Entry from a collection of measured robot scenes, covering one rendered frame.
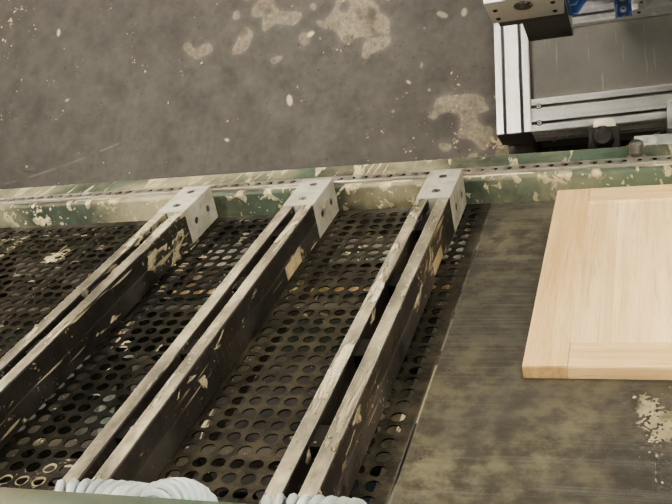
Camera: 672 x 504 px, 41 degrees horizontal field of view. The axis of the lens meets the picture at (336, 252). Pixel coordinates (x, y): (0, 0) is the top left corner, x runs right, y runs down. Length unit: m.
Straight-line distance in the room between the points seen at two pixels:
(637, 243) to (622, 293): 0.16
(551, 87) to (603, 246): 1.06
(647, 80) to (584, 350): 1.35
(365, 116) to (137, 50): 0.88
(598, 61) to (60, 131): 1.83
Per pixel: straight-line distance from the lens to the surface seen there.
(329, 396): 1.10
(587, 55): 2.51
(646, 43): 2.51
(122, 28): 3.33
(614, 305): 1.32
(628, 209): 1.60
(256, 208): 1.86
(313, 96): 2.90
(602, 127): 1.83
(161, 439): 1.18
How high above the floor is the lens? 2.53
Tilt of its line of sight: 68 degrees down
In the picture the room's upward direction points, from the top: 62 degrees counter-clockwise
